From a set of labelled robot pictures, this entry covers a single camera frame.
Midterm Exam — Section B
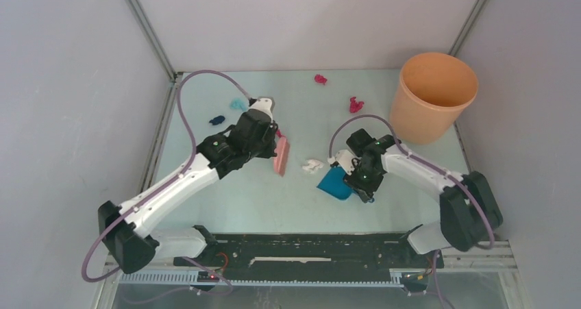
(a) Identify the dark blue paper scrap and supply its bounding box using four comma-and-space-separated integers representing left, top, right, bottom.
209, 115, 225, 126

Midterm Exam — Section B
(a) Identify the pink paper scrap right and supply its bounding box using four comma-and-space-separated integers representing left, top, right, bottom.
349, 97, 364, 114

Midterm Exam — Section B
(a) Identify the aluminium frame post left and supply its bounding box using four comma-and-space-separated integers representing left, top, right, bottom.
125, 0, 177, 82

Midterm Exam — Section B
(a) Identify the purple cable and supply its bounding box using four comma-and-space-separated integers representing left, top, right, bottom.
328, 114, 495, 251
82, 70, 253, 284

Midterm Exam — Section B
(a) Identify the pink paper scrap far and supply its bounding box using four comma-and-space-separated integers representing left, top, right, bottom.
313, 74, 327, 85

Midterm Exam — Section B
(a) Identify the aluminium frame post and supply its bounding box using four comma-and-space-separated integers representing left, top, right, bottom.
447, 0, 489, 57
125, 0, 177, 82

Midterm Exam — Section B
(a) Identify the blue plastic dustpan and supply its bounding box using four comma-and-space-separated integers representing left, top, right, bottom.
317, 166, 361, 201

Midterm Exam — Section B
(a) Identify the cyan paper scrap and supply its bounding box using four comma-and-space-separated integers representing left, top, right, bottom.
230, 98, 248, 112

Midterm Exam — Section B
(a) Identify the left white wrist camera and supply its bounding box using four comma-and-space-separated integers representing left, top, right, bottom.
249, 97, 275, 121

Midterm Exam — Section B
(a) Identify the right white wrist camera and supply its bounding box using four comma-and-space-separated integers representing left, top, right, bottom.
327, 149, 360, 175

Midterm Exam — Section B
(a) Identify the white paper scrap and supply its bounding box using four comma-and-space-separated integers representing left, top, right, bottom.
301, 159, 324, 174

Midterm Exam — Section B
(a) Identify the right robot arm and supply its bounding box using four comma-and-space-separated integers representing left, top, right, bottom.
329, 129, 504, 267

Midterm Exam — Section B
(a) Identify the pink plastic brush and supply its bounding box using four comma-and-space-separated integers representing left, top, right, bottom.
273, 136, 290, 177

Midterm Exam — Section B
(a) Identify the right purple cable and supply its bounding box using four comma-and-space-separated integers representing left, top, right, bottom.
328, 114, 495, 251

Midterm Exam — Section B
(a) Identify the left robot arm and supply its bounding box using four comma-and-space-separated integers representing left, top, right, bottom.
98, 109, 277, 274

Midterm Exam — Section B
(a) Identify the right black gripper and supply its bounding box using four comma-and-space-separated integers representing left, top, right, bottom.
342, 160, 384, 203

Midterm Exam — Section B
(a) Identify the orange plastic bucket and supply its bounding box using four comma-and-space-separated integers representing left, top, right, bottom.
389, 52, 479, 145

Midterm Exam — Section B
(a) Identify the aluminium frame post right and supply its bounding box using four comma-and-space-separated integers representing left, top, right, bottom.
447, 0, 489, 57

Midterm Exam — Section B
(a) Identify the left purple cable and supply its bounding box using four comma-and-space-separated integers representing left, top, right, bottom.
82, 70, 253, 284

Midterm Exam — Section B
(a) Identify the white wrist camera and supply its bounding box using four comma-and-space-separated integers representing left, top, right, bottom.
249, 97, 275, 121
327, 149, 360, 175

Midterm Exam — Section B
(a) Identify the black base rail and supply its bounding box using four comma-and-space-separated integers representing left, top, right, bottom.
194, 233, 444, 284

